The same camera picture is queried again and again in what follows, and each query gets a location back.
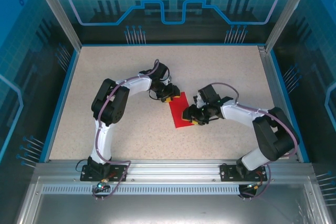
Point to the red square paper sheet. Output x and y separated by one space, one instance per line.
178 111

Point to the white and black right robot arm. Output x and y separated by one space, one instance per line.
273 134

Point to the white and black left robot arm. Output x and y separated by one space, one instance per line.
110 103

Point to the blue table rim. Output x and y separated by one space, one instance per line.
170 44

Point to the steel tray panel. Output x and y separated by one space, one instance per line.
168 211

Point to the grey metal bracket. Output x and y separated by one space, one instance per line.
168 79

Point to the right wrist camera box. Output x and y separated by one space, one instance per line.
198 101

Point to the aluminium cross rail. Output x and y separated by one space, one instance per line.
173 170

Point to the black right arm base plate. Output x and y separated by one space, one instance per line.
227 172

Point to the aluminium side rail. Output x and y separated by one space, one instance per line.
273 82

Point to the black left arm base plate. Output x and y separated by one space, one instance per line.
119 172

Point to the aluminium frame post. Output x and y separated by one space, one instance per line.
286 11
61 19

